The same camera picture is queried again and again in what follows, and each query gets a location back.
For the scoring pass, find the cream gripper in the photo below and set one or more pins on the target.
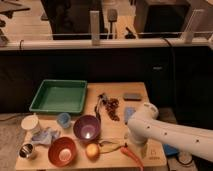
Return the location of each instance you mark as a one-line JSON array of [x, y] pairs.
[[144, 150]]

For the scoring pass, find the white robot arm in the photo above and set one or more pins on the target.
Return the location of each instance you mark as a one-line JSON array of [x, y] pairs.
[[143, 124]]

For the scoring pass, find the small blue cup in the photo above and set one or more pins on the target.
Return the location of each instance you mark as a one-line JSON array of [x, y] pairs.
[[64, 120]]

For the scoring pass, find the white plastic cup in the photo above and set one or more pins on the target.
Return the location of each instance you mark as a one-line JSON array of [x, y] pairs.
[[31, 124]]

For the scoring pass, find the small metal cup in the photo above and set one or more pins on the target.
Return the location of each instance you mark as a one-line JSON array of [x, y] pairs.
[[27, 151]]

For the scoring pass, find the blue box on floor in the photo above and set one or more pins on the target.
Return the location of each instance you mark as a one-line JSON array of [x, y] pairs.
[[169, 150]]

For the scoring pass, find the blue sponge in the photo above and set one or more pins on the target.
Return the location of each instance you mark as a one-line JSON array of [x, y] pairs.
[[128, 112]]

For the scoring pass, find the yellow red apple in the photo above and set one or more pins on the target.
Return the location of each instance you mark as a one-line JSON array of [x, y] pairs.
[[92, 151]]

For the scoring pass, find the grey sponge block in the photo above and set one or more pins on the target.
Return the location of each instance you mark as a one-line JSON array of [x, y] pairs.
[[132, 96]]

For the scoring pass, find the purple bowl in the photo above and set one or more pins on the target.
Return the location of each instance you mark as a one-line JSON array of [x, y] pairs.
[[87, 128]]

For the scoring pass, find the red bowl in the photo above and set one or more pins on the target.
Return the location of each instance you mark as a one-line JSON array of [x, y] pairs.
[[62, 152]]

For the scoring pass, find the green plastic tray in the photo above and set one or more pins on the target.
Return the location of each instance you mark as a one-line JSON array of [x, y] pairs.
[[58, 96]]

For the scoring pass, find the white railing bar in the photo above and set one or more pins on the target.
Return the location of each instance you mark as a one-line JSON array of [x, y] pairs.
[[103, 44]]

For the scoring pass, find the black handled utensil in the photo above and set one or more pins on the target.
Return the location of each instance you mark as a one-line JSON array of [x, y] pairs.
[[102, 100]]

